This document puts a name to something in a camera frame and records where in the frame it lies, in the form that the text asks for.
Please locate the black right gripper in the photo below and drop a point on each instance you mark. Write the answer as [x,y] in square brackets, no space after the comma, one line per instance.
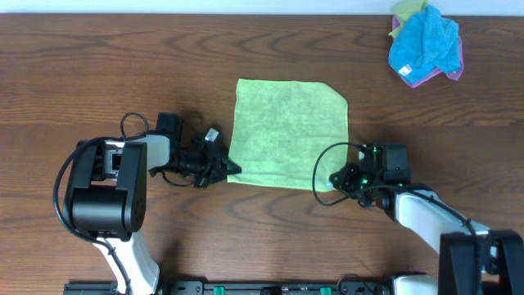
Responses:
[342,179]

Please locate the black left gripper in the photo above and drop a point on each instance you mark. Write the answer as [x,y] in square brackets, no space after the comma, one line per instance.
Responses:
[211,173]

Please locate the green cloth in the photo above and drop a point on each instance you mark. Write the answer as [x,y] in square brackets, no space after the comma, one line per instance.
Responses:
[288,134]

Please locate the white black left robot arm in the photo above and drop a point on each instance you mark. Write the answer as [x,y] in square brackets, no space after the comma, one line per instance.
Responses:
[106,197]

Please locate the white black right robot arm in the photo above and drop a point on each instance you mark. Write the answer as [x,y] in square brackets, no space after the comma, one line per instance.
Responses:
[473,259]

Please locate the pink cloth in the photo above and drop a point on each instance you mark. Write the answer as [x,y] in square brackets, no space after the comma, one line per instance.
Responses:
[454,69]

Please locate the blue cloth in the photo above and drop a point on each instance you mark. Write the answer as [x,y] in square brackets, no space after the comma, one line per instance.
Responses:
[425,45]

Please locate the yellow-green cloth in pile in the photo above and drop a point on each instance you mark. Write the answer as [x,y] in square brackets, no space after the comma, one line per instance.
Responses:
[402,12]

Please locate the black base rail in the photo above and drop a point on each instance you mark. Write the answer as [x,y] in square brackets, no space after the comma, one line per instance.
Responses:
[270,289]

